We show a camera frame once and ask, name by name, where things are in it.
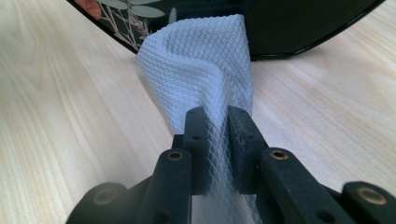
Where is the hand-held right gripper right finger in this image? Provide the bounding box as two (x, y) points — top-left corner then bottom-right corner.
(227, 105), (269, 195)

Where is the light blue cleaning cloth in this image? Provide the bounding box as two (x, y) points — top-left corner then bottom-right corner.
(134, 13), (262, 224)

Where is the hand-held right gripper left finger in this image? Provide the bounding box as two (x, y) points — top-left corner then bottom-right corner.
(171, 105), (208, 196)

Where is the black floral decorative plate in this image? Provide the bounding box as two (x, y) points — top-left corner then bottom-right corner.
(66, 0), (387, 61)

